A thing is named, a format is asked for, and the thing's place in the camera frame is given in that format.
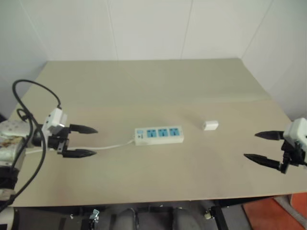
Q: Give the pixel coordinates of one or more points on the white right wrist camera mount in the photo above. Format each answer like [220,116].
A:
[296,130]

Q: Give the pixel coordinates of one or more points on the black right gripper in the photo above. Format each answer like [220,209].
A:
[293,155]

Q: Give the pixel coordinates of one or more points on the white plug adapter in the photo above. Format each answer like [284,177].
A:
[210,125]

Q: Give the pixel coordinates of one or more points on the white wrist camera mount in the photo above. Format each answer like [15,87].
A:
[55,118]
[296,130]

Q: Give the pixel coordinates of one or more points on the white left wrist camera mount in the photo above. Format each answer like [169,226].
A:
[55,118]

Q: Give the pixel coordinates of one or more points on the metal clamp under table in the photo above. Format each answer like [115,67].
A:
[94,214]

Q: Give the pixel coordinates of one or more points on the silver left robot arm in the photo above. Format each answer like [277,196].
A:
[10,146]

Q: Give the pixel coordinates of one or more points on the black table frame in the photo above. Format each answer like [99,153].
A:
[219,215]

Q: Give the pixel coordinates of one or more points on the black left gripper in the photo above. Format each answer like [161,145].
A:
[56,142]

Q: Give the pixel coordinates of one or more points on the white power strip blue sockets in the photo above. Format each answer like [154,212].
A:
[159,137]

